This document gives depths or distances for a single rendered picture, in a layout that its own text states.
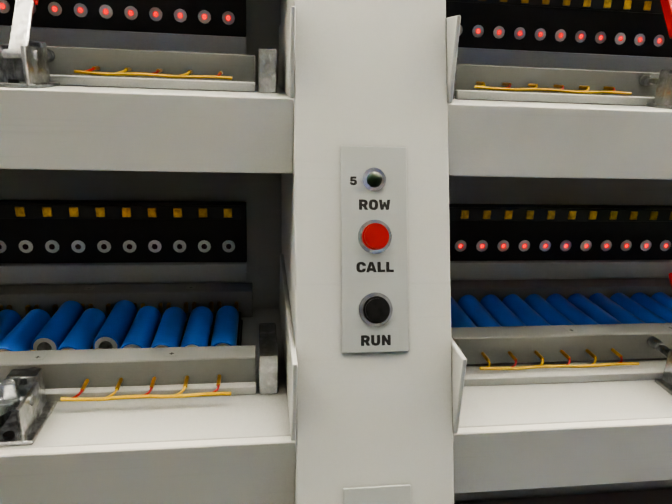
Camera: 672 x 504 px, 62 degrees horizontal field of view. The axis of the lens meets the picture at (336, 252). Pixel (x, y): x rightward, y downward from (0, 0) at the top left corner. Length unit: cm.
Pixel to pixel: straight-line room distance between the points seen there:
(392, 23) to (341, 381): 22
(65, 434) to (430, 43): 32
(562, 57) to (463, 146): 26
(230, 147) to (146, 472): 19
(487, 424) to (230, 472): 16
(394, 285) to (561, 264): 26
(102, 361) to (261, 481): 12
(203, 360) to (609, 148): 30
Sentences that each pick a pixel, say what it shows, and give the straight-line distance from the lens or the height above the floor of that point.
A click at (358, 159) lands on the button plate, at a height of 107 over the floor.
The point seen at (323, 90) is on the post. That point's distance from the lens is 35.
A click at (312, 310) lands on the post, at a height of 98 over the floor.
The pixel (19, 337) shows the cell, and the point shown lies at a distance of 45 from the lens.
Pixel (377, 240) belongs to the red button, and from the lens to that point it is 33.
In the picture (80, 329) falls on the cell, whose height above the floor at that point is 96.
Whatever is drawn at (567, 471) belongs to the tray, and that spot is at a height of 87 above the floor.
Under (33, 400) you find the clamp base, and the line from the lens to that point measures 37.
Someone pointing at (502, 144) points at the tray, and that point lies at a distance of 38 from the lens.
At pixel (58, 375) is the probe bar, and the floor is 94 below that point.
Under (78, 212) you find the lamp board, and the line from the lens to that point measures 50.
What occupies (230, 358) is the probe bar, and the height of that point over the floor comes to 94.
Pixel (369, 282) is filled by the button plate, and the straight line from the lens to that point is 33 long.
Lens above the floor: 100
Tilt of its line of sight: 2 degrees up
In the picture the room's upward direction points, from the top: straight up
